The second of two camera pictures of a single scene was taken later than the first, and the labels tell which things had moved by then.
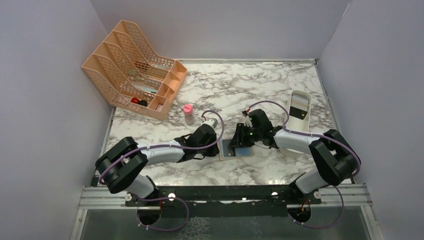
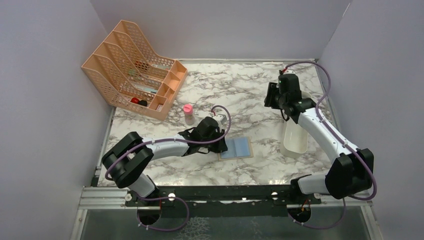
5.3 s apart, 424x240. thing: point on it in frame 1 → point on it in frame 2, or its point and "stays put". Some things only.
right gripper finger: [240, 138] → [272, 99]
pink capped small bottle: [189, 117] stays put
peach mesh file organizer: [121, 67] stays put
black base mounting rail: [225, 201] stays put
